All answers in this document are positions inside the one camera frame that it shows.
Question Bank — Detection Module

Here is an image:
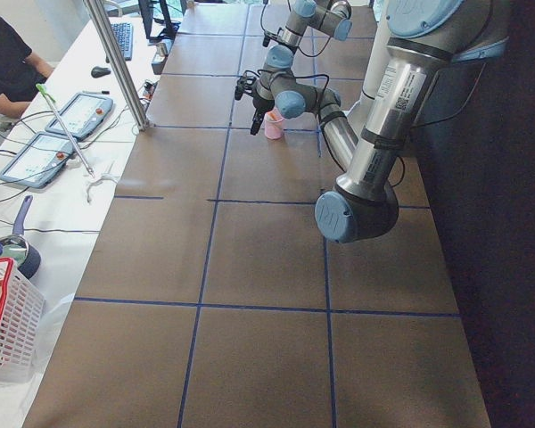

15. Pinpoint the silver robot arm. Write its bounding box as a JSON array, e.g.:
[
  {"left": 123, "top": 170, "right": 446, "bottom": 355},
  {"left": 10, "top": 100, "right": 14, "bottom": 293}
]
[
  {"left": 276, "top": 0, "right": 352, "bottom": 47},
  {"left": 235, "top": 1, "right": 512, "bottom": 243}
]

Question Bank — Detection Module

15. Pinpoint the black marker pen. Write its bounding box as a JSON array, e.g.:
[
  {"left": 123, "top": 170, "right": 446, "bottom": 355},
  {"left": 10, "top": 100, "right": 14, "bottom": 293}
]
[{"left": 82, "top": 90, "right": 111, "bottom": 95}]

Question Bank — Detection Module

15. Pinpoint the white plastic basket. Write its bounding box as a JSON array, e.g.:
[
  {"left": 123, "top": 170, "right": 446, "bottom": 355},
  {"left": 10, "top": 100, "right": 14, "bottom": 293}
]
[{"left": 0, "top": 258, "right": 45, "bottom": 385}]

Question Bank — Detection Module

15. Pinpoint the black monitor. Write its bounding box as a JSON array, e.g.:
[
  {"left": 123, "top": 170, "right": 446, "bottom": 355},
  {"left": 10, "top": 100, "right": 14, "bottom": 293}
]
[{"left": 137, "top": 0, "right": 177, "bottom": 42}]

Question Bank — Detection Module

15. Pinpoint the blue bowl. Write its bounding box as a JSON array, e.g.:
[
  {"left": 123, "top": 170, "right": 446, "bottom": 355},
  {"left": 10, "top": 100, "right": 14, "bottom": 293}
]
[{"left": 0, "top": 195, "right": 41, "bottom": 279}]

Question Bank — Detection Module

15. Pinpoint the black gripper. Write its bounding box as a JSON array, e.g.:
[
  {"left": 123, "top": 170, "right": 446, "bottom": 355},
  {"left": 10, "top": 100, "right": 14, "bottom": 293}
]
[{"left": 250, "top": 86, "right": 275, "bottom": 136}]

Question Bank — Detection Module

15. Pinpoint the white plastic hook piece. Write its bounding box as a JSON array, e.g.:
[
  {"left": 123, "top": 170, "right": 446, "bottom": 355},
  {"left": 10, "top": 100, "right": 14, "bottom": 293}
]
[{"left": 85, "top": 161, "right": 119, "bottom": 204}]

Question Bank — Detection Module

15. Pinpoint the seated person black shirt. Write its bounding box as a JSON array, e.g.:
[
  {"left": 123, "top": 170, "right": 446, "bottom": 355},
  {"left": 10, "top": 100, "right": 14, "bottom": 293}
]
[{"left": 0, "top": 16, "right": 54, "bottom": 119}]

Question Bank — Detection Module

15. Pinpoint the lower teach pendant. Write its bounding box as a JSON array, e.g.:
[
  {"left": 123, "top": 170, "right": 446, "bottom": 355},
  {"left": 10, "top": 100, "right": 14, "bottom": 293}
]
[{"left": 0, "top": 132, "right": 74, "bottom": 188}]

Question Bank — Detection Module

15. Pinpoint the long metal rod tool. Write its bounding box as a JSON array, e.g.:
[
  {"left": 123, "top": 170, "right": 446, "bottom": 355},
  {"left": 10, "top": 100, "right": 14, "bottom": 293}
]
[{"left": 36, "top": 84, "right": 95, "bottom": 178}]

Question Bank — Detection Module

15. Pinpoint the black keyboard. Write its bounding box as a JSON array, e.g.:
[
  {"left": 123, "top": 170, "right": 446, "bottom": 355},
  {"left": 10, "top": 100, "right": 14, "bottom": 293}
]
[{"left": 111, "top": 22, "right": 134, "bottom": 62}]

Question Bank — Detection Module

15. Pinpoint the black computer mouse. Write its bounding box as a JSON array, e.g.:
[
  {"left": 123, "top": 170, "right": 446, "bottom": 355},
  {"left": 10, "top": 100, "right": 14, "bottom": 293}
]
[{"left": 90, "top": 66, "right": 111, "bottom": 78}]

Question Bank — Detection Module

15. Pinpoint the aluminium frame post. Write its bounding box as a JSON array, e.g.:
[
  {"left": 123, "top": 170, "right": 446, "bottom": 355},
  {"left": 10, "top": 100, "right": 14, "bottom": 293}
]
[{"left": 83, "top": 0, "right": 150, "bottom": 131}]

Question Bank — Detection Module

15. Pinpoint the pink mesh pen holder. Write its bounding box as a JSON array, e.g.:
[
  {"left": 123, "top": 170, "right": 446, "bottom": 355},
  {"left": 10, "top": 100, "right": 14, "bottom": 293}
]
[{"left": 264, "top": 111, "right": 284, "bottom": 140}]

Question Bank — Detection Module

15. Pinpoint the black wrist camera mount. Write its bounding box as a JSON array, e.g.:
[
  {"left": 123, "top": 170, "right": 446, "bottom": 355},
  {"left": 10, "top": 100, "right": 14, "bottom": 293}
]
[{"left": 262, "top": 29, "right": 280, "bottom": 47}]

